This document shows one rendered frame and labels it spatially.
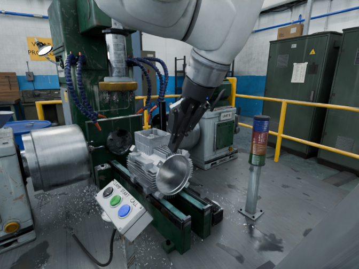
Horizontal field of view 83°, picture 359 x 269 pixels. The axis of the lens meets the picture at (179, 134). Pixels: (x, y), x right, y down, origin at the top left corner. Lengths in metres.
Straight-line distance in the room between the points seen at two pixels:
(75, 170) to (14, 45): 5.39
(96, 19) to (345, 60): 3.26
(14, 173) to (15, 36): 5.42
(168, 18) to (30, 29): 5.83
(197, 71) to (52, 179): 0.66
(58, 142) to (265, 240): 0.83
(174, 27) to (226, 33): 0.09
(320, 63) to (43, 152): 3.63
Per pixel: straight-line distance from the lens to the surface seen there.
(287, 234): 0.93
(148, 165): 0.71
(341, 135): 3.71
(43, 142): 0.87
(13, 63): 6.12
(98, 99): 1.21
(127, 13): 0.38
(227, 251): 0.80
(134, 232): 0.51
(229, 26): 0.40
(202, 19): 0.39
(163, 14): 0.36
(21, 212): 0.91
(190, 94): 0.47
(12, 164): 0.84
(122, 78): 0.98
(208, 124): 1.20
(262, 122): 0.79
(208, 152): 1.26
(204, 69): 0.43
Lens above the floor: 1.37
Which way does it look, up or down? 16 degrees down
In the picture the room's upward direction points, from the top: straight up
